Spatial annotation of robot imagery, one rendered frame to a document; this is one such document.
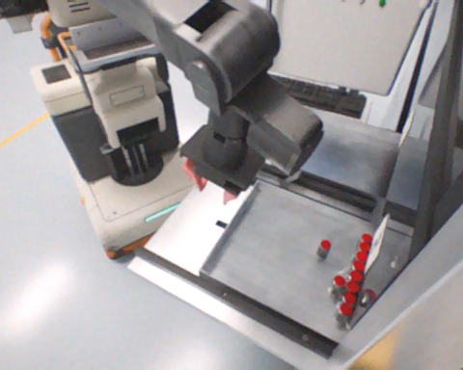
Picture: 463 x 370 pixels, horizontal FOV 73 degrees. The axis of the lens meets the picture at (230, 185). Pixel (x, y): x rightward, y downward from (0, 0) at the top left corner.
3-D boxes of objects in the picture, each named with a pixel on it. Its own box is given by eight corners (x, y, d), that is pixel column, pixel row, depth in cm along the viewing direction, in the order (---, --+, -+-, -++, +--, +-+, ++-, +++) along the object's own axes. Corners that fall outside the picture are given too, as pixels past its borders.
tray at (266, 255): (405, 248, 65) (412, 238, 62) (381, 374, 49) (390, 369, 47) (257, 189, 75) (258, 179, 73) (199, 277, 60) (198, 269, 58)
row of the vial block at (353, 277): (367, 248, 64) (373, 235, 61) (343, 328, 54) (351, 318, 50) (355, 243, 65) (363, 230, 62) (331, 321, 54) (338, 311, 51)
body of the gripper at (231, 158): (243, 196, 40) (258, 157, 34) (177, 159, 41) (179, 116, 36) (264, 165, 44) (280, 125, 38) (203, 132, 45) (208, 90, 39)
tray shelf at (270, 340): (422, 145, 89) (425, 141, 88) (370, 409, 48) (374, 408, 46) (268, 101, 104) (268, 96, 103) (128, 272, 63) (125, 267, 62)
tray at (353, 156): (423, 151, 85) (429, 141, 82) (410, 220, 69) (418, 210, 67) (304, 116, 95) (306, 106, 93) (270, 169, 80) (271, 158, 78)
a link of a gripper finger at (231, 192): (228, 224, 46) (240, 188, 39) (187, 201, 47) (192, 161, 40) (248, 195, 50) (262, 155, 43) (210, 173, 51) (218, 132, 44)
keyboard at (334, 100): (366, 99, 115) (368, 93, 113) (360, 119, 107) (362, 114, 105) (264, 76, 126) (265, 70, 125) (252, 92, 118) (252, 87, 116)
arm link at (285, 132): (251, -3, 28) (183, 56, 26) (362, 60, 25) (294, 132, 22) (251, 86, 39) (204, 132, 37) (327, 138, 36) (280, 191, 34)
